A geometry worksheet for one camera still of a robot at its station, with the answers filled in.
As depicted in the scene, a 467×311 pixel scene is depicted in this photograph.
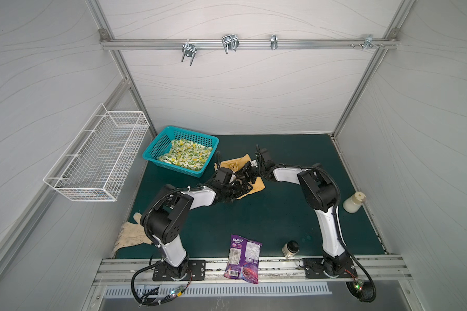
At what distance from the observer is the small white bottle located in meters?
0.84

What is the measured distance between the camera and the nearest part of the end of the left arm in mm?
759

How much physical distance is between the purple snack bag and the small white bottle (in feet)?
1.49

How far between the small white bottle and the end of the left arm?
46cm
